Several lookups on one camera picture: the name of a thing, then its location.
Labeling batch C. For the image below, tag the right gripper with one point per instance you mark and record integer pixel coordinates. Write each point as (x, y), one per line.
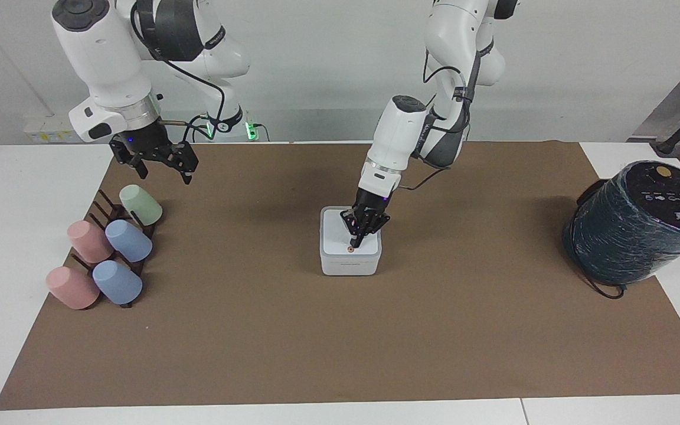
(146, 139)

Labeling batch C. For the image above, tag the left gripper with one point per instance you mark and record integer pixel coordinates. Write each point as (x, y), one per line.
(372, 202)

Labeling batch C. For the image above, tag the white square trash can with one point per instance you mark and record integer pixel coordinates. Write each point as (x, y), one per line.
(340, 260)

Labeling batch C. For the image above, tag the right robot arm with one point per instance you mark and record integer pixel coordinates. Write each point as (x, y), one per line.
(98, 53)

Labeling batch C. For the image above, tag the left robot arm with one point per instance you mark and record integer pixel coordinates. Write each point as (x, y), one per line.
(396, 136)

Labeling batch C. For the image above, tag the green plastic cup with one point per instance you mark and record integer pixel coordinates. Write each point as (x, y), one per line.
(140, 204)

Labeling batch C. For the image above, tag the dark brown cup rack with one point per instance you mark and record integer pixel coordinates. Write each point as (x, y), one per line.
(117, 211)

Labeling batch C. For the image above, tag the blue plastic cup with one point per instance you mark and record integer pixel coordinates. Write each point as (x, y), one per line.
(130, 241)
(117, 283)

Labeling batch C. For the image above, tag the pink plastic cup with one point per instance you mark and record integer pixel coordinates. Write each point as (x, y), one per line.
(72, 288)
(88, 242)

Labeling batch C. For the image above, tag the white power strip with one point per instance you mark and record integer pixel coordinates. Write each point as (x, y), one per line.
(48, 130)

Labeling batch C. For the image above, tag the black film-wrapped cylinder appliance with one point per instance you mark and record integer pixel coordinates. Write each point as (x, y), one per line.
(641, 230)

